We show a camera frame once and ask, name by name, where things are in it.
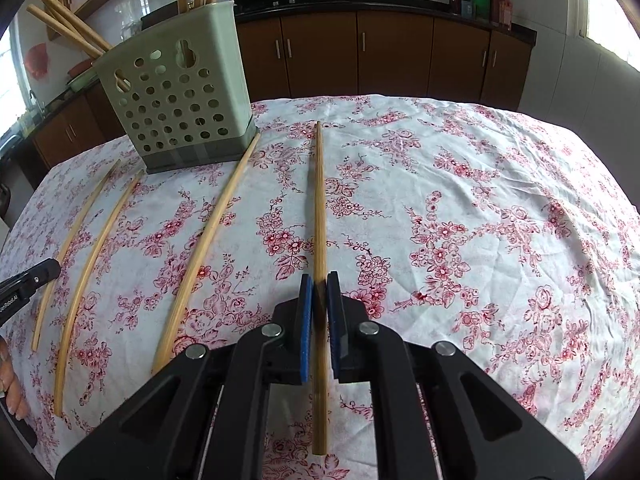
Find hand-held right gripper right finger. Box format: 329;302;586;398
326;271;586;480

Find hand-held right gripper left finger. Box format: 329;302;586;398
55;274;314;480

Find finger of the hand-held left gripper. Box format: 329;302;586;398
0;258;62;303

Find green perforated utensil holder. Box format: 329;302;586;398
92;1;261;176

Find person's left hand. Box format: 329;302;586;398
0;337;31;421

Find floral tablecloth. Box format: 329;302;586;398
0;97;640;480

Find small side window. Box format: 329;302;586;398
0;25;28;133

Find green basin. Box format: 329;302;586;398
67;67;101;93

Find red plastic bag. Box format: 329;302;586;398
24;42;51;80

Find dark cutting board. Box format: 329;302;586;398
141;9;177;32

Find brown base cabinets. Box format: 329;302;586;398
20;10;533;171

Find black kitchen countertop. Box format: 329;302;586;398
0;0;538;161

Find large bright window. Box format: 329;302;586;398
580;0;640;73

